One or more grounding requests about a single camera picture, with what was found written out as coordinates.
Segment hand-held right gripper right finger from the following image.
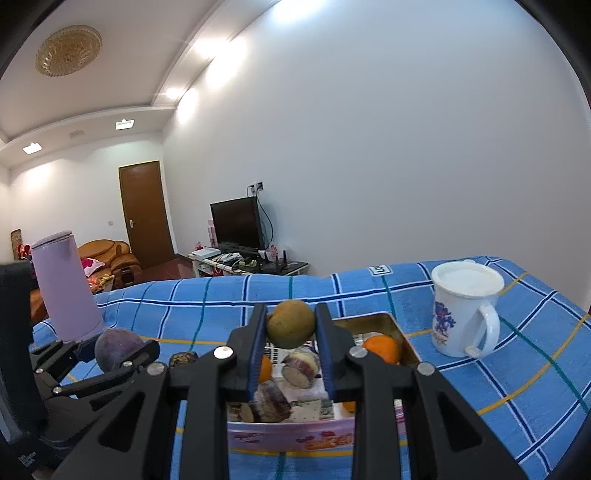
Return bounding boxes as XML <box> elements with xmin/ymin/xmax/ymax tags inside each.
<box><xmin>315</xmin><ymin>302</ymin><xmax>529</xmax><ymax>480</ymax></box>

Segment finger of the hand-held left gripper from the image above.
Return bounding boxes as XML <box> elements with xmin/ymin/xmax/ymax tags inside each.
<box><xmin>30</xmin><ymin>340</ymin><xmax>100</xmax><ymax>372</ymax></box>
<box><xmin>50</xmin><ymin>344</ymin><xmax>161</xmax><ymax>398</ymax></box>

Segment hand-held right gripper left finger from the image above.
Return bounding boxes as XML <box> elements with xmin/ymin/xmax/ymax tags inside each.
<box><xmin>50</xmin><ymin>304</ymin><xmax>269</xmax><ymax>480</ymax></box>

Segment purple passion fruit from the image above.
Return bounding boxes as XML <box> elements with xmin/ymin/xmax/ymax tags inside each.
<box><xmin>95</xmin><ymin>328</ymin><xmax>144</xmax><ymax>374</ymax></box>

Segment brown green round fruit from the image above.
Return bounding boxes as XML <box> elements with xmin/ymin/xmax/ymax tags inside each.
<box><xmin>267</xmin><ymin>300</ymin><xmax>317</xmax><ymax>350</ymax></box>

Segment large orange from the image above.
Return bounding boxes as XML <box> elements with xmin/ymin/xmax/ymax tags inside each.
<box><xmin>362</xmin><ymin>335</ymin><xmax>400</xmax><ymax>366</ymax></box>

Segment pink tin box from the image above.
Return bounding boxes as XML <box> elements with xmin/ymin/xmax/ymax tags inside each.
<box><xmin>226</xmin><ymin>312</ymin><xmax>423</xmax><ymax>456</ymax></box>

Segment printed paper lining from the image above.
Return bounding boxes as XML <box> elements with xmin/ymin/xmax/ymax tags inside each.
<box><xmin>265</xmin><ymin>340</ymin><xmax>334</xmax><ymax>422</ymax></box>

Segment lilac kettle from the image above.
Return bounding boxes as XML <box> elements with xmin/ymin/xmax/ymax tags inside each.
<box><xmin>30</xmin><ymin>230</ymin><xmax>106</xmax><ymax>343</ymax></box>

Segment small table with fruit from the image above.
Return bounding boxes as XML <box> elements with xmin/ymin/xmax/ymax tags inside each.
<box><xmin>87</xmin><ymin>273</ymin><xmax>116</xmax><ymax>293</ymax></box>

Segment dark shelf with red items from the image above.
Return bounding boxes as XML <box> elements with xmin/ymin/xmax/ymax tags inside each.
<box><xmin>10</xmin><ymin>228</ymin><xmax>34</xmax><ymax>265</ymax></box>

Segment orange leather sofa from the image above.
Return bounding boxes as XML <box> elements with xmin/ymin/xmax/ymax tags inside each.
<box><xmin>76</xmin><ymin>239</ymin><xmax>142</xmax><ymax>291</ymax></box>

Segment black router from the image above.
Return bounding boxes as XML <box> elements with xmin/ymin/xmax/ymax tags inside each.
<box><xmin>272</xmin><ymin>249</ymin><xmax>297</xmax><ymax>274</ymax></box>

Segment white television stand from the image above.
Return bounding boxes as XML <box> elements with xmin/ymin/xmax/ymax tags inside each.
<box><xmin>188</xmin><ymin>248</ymin><xmax>310</xmax><ymax>278</ymax></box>

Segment blue plaid blanket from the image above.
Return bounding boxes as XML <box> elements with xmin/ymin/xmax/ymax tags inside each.
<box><xmin>30</xmin><ymin>256</ymin><xmax>591</xmax><ymax>480</ymax></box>

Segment black television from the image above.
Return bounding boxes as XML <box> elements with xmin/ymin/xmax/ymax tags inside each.
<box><xmin>210</xmin><ymin>197</ymin><xmax>265</xmax><ymax>253</ymax></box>

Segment white printed mug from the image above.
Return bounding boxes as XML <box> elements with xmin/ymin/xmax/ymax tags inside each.
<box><xmin>431</xmin><ymin>261</ymin><xmax>504</xmax><ymax>359</ymax></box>

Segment brown wooden door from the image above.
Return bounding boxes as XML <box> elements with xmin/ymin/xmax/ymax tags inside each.
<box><xmin>118</xmin><ymin>161</ymin><xmax>175</xmax><ymax>270</ymax></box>

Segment round golden ceiling lamp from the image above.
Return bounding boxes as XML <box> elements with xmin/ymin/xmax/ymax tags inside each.
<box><xmin>35</xmin><ymin>25</ymin><xmax>103</xmax><ymax>78</ymax></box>

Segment black television cable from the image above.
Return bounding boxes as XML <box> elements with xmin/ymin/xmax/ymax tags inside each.
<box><xmin>255</xmin><ymin>191</ymin><xmax>275</xmax><ymax>252</ymax></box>

